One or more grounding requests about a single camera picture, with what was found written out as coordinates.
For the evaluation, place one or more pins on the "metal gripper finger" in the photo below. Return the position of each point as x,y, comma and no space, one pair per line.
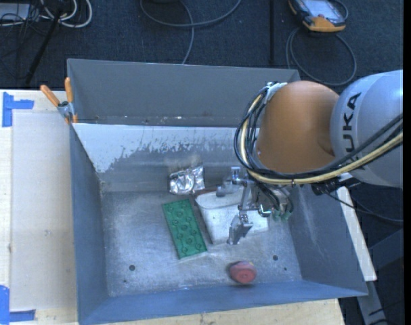
235,176
239,228

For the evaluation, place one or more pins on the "white rectangular block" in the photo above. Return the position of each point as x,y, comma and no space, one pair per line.
218,220

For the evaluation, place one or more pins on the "red round toy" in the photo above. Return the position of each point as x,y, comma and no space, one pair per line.
243,273

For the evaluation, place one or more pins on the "crumpled silver foil packet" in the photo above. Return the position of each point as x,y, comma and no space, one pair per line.
186,180

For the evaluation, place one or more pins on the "dark green flat block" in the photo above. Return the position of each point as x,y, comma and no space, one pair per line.
184,229

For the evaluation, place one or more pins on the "grey metal bin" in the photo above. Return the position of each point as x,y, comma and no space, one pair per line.
144,235

